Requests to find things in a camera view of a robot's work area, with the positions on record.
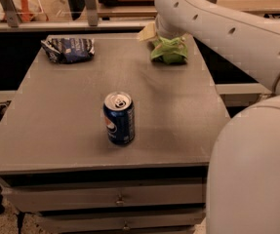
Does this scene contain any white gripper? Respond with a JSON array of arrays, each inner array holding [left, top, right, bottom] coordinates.
[[137, 14, 188, 41]]

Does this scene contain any green rice chip bag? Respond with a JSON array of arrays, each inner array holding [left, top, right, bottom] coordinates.
[[150, 37, 188, 65]]

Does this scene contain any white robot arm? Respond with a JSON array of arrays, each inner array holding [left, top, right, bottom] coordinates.
[[151, 0, 280, 234]]

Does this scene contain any blue pepsi can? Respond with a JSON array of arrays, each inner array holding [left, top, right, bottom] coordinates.
[[103, 92, 135, 145]]

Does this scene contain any dark blue chip bag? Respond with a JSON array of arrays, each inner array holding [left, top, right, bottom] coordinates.
[[41, 37, 95, 64]]

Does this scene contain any grey cabinet with drawers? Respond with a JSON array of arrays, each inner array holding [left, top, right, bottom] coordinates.
[[0, 34, 229, 234]]

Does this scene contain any lower grey drawer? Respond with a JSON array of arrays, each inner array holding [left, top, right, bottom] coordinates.
[[38, 208, 204, 233]]

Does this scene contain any grey drawer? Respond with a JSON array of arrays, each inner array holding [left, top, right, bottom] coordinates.
[[3, 178, 206, 213], [38, 208, 204, 233]]

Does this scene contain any upper grey drawer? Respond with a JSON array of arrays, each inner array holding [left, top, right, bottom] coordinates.
[[3, 178, 206, 213]]

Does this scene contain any metal shelf rail frame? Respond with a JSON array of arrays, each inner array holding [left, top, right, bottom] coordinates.
[[0, 0, 280, 33]]

